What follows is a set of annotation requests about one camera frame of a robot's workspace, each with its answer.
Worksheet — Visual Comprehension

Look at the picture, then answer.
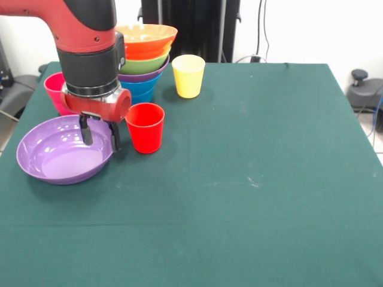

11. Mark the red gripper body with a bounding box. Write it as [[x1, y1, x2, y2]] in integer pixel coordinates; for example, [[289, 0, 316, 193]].
[[60, 86, 132, 124]]

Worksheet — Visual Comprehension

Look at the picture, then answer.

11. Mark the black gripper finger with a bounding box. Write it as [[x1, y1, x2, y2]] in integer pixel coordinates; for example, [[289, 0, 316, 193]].
[[78, 114, 94, 146], [109, 121, 123, 152]]

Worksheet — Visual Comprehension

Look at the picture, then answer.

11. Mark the red plastic cup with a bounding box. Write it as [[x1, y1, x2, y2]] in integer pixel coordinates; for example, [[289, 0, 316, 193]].
[[124, 102, 166, 154]]

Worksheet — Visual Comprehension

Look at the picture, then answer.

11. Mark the purple plastic bowl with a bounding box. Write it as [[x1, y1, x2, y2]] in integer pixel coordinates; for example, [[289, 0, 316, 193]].
[[16, 115, 115, 185], [117, 55, 171, 83]]

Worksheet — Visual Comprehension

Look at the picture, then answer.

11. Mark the large blue plastic bowl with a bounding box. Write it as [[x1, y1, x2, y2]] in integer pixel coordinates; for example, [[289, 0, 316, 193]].
[[118, 71, 164, 100]]

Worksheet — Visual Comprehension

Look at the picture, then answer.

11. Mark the green plastic bowl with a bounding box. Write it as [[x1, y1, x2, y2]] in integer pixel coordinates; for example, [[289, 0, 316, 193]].
[[118, 49, 172, 75]]

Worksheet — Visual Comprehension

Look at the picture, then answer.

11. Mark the orange plastic bowl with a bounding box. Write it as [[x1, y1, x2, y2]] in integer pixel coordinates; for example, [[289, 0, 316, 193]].
[[115, 24, 178, 60]]

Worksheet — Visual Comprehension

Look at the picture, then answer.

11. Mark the yellow plastic cup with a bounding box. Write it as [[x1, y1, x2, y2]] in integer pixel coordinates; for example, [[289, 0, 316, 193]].
[[172, 54, 206, 99]]

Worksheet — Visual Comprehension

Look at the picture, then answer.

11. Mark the small teal plastic bowl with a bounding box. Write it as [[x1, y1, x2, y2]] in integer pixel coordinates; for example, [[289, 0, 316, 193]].
[[130, 88, 156, 106]]

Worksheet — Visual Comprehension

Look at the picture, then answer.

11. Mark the pink plastic cup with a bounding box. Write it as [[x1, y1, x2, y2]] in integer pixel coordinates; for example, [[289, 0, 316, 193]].
[[43, 71, 76, 117]]

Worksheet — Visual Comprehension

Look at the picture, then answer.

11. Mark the grey equipment base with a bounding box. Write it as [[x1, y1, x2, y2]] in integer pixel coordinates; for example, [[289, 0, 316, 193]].
[[0, 38, 40, 120]]

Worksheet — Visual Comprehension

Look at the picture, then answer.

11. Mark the dark green tablecloth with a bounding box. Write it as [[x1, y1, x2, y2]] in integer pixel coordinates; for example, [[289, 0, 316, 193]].
[[0, 61, 383, 287]]

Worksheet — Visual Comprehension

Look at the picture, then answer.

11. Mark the black wall cable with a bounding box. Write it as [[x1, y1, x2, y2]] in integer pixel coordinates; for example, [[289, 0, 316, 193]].
[[253, 20, 270, 63]]

